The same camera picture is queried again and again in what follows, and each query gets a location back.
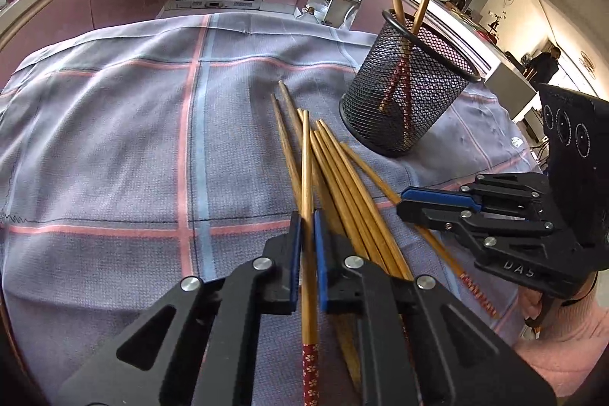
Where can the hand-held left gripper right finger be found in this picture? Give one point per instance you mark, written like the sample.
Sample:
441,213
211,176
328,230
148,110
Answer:
319,254

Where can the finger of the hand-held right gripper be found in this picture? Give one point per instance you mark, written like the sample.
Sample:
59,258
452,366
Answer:
428,213
437,197

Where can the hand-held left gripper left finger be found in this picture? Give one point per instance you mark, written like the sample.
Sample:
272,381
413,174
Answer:
296,239

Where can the red-patterned light wooden chopstick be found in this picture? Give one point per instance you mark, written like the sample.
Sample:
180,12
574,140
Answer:
309,196

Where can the bunch of wooden chopsticks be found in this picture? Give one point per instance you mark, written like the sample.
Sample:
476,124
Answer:
342,196

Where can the black mesh utensil holder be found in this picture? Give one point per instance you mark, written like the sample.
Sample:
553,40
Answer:
428,120

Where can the person's right forearm pink sleeve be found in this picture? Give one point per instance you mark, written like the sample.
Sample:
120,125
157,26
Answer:
571,353

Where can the pink island base cabinet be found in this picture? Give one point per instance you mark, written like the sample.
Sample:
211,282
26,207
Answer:
373,6

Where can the grey checked table cloth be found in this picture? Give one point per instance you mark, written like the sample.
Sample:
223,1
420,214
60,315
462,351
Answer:
119,125

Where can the gold wall ornament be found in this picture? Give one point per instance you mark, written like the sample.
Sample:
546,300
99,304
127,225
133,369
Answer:
587,63

